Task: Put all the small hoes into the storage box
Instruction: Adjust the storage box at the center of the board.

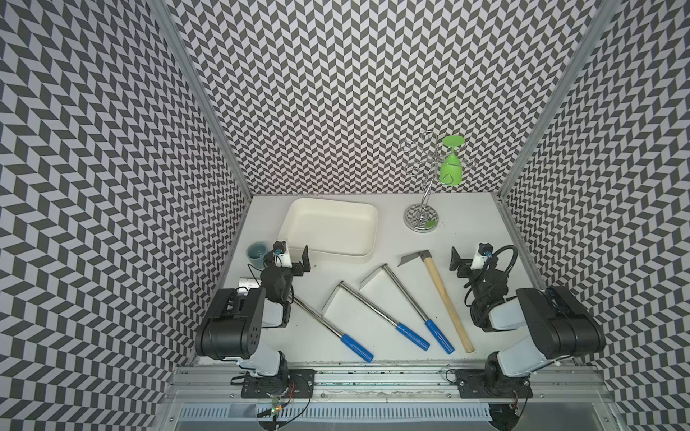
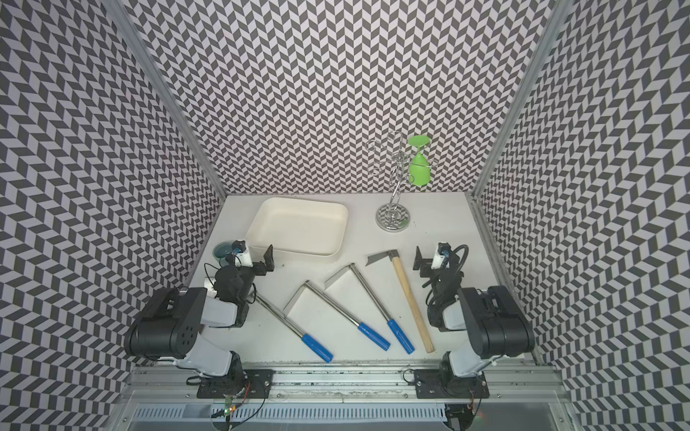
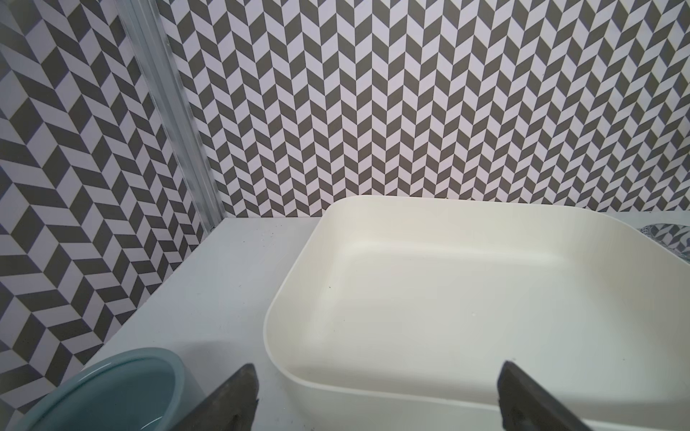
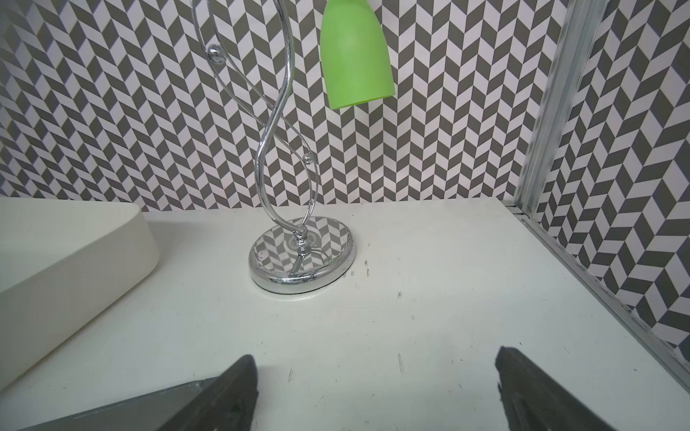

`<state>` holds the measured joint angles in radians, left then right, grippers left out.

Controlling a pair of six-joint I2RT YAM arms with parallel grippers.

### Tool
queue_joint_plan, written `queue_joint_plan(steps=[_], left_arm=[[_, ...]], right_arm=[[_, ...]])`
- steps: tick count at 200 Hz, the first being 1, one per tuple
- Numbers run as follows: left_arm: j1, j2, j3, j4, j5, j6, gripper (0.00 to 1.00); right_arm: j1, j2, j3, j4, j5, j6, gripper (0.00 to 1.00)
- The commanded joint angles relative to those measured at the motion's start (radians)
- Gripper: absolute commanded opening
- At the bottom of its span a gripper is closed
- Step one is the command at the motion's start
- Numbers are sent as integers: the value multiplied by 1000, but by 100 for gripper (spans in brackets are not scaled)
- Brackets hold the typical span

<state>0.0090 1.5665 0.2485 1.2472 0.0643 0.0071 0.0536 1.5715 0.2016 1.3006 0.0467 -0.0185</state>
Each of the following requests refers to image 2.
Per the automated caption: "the wooden handle hoe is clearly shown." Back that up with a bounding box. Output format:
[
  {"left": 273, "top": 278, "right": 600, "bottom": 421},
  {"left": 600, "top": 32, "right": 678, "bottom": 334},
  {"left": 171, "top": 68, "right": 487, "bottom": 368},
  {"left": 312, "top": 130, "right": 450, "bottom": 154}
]
[{"left": 367, "top": 250, "right": 436, "bottom": 353}]

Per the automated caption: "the cream storage box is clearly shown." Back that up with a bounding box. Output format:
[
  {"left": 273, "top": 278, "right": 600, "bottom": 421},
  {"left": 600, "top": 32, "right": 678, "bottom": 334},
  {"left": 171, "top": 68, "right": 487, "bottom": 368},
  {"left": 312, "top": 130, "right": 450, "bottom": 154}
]
[{"left": 245, "top": 198, "right": 349, "bottom": 260}]

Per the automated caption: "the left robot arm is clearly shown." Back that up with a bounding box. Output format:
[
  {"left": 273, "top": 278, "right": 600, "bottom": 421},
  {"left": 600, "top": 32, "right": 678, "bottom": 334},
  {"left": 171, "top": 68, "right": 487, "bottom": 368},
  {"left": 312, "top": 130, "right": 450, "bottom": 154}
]
[{"left": 124, "top": 241, "right": 275, "bottom": 378}]

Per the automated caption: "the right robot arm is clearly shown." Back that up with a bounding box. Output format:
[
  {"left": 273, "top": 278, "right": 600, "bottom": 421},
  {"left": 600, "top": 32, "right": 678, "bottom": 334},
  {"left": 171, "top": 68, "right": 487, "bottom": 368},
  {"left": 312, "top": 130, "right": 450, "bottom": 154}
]
[{"left": 413, "top": 242, "right": 535, "bottom": 384}]

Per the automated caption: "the grey-blue cup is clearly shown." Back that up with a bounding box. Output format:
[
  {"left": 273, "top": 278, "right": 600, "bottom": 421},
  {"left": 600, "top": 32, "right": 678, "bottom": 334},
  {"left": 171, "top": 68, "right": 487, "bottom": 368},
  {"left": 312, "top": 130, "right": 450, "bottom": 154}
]
[{"left": 212, "top": 242, "right": 235, "bottom": 267}]

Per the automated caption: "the chrome cup rack stand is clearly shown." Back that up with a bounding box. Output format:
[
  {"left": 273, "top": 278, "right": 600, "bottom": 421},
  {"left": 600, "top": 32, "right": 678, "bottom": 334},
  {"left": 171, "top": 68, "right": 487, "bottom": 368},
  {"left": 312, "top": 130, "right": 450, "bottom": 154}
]
[{"left": 365, "top": 138, "right": 414, "bottom": 233}]

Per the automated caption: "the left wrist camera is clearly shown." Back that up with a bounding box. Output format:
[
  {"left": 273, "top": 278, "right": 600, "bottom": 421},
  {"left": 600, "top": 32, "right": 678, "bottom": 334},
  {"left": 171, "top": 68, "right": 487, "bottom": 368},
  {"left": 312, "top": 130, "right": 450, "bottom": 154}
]
[{"left": 231, "top": 240, "right": 253, "bottom": 268}]

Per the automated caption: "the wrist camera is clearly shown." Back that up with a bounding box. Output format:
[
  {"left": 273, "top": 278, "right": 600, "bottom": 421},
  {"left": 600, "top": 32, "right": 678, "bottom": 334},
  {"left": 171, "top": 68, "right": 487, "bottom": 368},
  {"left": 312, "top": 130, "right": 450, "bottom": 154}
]
[
  {"left": 231, "top": 240, "right": 253, "bottom": 268},
  {"left": 431, "top": 242, "right": 452, "bottom": 269}
]

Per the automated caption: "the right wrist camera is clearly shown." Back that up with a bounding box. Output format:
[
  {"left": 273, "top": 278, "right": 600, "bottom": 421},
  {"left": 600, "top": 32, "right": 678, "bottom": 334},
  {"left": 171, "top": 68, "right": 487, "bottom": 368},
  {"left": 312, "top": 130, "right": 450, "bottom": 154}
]
[{"left": 431, "top": 242, "right": 452, "bottom": 269}]

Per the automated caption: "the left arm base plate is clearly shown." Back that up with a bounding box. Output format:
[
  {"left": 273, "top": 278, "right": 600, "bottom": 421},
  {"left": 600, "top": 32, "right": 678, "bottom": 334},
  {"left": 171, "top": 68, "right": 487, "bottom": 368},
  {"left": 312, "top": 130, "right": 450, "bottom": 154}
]
[{"left": 197, "top": 369, "right": 275, "bottom": 400}]

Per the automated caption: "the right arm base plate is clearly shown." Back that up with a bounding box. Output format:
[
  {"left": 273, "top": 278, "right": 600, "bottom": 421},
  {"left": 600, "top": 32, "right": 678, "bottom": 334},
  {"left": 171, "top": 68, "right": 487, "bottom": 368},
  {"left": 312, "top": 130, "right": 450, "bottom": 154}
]
[{"left": 413, "top": 369, "right": 490, "bottom": 400}]

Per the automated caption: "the aluminium front rail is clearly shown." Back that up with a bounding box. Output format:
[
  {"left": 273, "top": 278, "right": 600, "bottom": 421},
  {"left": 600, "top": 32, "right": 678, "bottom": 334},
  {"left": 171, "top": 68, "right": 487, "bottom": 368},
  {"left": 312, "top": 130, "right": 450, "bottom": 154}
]
[{"left": 119, "top": 358, "right": 570, "bottom": 404}]

